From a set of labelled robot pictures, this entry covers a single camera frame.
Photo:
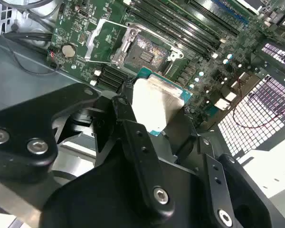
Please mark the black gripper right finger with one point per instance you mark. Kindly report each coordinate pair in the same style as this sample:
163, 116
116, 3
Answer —
218, 180

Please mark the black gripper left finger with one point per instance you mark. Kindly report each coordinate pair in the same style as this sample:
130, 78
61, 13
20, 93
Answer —
21, 133

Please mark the silver socket cover frame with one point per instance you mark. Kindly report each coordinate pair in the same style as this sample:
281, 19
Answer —
93, 39

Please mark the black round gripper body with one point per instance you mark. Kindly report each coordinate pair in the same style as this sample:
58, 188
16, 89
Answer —
104, 197

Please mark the silver CPU green edge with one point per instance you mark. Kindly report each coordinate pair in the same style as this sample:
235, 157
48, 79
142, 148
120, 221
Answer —
154, 102

